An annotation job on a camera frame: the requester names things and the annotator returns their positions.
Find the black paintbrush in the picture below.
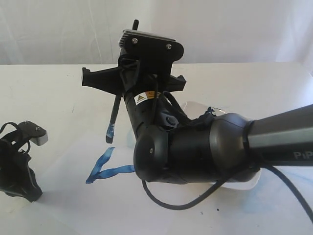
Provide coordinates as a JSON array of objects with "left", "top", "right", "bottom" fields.
[{"left": 106, "top": 19, "right": 139, "bottom": 144}]

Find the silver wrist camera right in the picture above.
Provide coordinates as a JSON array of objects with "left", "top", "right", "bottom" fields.
[{"left": 119, "top": 29, "right": 184, "bottom": 63}]

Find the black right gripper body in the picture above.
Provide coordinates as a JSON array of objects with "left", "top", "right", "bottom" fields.
[{"left": 118, "top": 53, "right": 179, "bottom": 139}]

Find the white paper sheet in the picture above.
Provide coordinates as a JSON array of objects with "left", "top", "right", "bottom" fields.
[{"left": 0, "top": 135, "right": 220, "bottom": 235}]

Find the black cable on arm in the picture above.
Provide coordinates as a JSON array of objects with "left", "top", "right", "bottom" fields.
[{"left": 141, "top": 90, "right": 313, "bottom": 235}]

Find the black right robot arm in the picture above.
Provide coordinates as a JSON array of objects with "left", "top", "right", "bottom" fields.
[{"left": 118, "top": 49, "right": 313, "bottom": 184}]

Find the white plate with blue paint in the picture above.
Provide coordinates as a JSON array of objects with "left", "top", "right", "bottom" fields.
[{"left": 180, "top": 101, "right": 261, "bottom": 191}]

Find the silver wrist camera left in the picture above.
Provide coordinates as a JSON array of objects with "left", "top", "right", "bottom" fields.
[{"left": 18, "top": 120, "right": 48, "bottom": 146}]

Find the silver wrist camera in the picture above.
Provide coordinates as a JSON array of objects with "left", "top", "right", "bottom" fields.
[
  {"left": 18, "top": 120, "right": 48, "bottom": 146},
  {"left": 119, "top": 29, "right": 184, "bottom": 63}
]

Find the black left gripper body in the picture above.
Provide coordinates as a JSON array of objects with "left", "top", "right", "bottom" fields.
[{"left": 0, "top": 123, "right": 43, "bottom": 202}]

